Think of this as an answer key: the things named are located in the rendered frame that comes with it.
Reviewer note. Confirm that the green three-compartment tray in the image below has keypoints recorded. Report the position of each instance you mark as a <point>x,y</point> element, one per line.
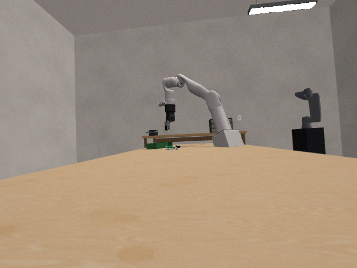
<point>159,145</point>

